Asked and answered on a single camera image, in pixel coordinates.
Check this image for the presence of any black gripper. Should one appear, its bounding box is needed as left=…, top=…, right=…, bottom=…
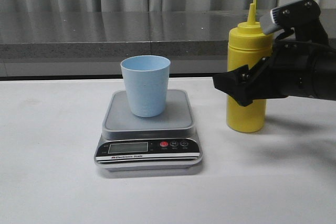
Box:
left=213, top=0, right=330, bottom=106

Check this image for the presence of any yellow squeeze bottle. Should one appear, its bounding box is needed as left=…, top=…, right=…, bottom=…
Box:
left=226, top=0, right=273, bottom=133

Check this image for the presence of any light blue plastic cup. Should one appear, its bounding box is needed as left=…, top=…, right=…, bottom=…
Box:
left=120, top=55, right=171, bottom=118

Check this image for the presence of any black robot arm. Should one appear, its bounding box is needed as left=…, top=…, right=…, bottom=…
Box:
left=213, top=0, right=335, bottom=106

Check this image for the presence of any silver electronic kitchen scale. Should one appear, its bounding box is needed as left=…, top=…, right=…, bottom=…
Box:
left=94, top=89, right=203, bottom=172

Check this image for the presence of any grey stone counter ledge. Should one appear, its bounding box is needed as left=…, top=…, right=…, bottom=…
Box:
left=0, top=8, right=336, bottom=60

